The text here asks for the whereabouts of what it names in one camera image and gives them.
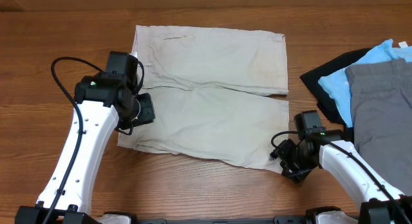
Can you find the beige shorts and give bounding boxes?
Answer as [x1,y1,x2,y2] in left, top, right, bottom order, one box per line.
[118,26,289,173]

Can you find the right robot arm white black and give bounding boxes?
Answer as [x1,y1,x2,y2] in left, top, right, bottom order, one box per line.
[270,110,411,223]

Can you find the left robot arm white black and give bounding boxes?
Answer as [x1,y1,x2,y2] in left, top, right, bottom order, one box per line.
[14,51,155,224]

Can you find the black garment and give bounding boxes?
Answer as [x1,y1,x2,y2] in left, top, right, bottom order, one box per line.
[300,48,371,143]

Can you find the light blue garment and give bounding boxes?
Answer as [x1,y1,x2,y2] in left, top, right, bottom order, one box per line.
[319,39,411,127]

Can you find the grey garment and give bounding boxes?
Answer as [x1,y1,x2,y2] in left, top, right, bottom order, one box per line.
[351,59,411,196]

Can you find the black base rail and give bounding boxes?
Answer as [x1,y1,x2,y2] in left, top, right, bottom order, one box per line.
[96,211,358,224]

